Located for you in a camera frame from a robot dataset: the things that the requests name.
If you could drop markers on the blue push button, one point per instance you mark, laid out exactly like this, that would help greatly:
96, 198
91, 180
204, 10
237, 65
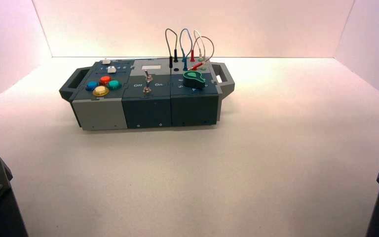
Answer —
91, 85

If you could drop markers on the white slider knob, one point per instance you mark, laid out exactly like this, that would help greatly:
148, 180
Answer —
111, 69
105, 61

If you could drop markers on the green rotary knob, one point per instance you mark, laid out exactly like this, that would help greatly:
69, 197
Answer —
193, 79

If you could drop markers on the yellow push button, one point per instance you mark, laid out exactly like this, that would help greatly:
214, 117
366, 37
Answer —
101, 91

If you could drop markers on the red push button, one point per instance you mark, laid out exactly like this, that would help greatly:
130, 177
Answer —
105, 80

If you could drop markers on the teal push button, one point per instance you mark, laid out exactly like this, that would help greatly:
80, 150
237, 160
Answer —
114, 85

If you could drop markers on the grey and teal control box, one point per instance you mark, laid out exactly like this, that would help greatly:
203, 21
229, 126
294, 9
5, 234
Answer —
147, 111

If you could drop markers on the white rectangular display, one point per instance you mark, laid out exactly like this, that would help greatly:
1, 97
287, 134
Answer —
151, 67

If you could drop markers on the metal toggle switch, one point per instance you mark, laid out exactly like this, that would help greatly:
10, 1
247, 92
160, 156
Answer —
146, 75
147, 89

